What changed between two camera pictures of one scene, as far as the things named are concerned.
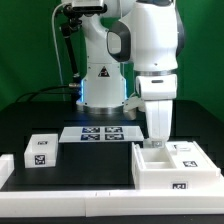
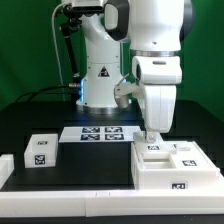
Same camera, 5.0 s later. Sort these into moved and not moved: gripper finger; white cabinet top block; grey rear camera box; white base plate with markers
Moved: gripper finger
Not moved: grey rear camera box; white cabinet top block; white base plate with markers
